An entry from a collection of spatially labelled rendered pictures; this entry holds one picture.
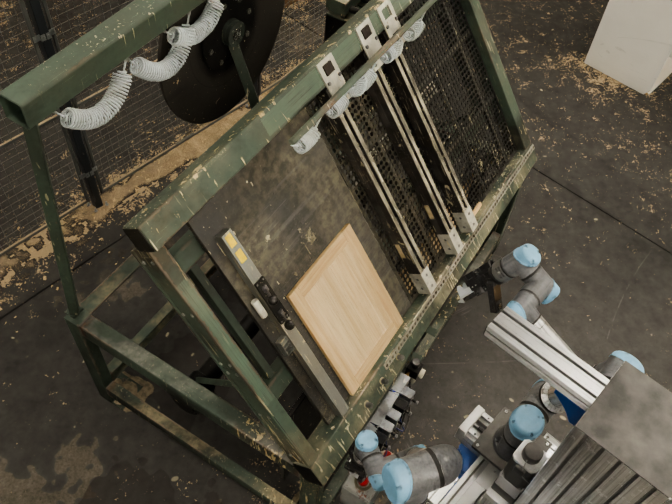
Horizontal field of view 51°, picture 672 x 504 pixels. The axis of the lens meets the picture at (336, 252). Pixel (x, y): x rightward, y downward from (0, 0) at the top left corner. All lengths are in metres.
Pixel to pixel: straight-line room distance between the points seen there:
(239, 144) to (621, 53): 4.26
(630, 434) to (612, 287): 2.98
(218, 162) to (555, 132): 3.66
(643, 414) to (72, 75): 1.83
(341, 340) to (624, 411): 1.35
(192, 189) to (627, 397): 1.39
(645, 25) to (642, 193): 1.33
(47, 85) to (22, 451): 2.30
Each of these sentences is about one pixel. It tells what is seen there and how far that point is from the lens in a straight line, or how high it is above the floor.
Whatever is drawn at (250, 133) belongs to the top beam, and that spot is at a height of 1.90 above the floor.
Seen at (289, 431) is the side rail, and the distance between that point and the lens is 2.74.
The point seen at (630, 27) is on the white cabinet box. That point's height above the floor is 0.46.
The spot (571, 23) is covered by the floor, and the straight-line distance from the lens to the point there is 6.80.
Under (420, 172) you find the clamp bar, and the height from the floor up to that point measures 1.32.
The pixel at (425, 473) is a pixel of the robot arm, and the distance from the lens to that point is 2.07.
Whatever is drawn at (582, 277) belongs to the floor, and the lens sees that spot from 4.77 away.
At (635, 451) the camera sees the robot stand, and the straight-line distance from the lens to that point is 1.86.
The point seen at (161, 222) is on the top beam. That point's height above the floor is 1.89.
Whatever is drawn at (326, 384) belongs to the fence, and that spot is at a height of 1.05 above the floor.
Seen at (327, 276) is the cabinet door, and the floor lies 1.28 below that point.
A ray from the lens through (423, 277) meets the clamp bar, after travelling 3.22.
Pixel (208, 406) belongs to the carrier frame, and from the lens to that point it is 3.11.
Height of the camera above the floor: 3.59
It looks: 53 degrees down
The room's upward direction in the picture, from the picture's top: 5 degrees clockwise
